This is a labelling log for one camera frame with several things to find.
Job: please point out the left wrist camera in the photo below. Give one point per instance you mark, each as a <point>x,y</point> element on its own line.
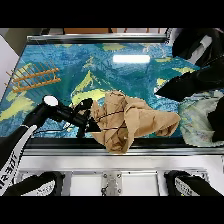
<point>85,104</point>

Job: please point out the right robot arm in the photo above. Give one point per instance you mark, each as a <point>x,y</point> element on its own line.
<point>196,85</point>

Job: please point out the silver frame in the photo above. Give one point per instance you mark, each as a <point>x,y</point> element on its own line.
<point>110,160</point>

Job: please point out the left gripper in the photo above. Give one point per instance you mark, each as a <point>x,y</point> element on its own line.
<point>75,116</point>

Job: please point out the black garment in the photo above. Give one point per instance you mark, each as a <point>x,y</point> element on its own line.
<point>185,43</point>
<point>219,120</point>

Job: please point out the tan garment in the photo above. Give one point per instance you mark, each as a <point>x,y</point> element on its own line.
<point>140,120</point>

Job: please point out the pale patterned garment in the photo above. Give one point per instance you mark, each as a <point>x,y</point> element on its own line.
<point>196,125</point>

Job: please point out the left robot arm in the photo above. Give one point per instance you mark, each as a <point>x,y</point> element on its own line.
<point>33,116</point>

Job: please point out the orange wooden rack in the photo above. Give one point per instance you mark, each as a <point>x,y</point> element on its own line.
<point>36,85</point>

